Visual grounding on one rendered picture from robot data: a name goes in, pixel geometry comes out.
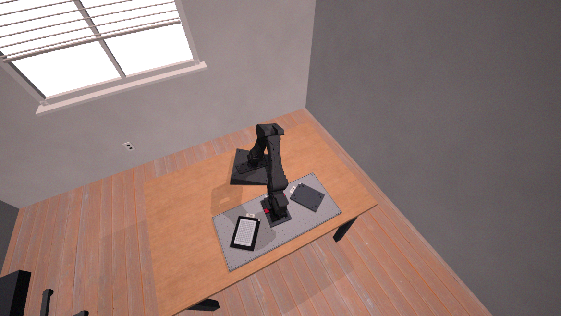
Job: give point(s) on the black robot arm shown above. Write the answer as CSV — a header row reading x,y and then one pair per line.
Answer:
x,y
269,135

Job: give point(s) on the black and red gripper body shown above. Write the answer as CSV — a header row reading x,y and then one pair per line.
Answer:
x,y
265,202

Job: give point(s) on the white well plate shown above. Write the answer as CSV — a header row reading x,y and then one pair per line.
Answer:
x,y
245,232

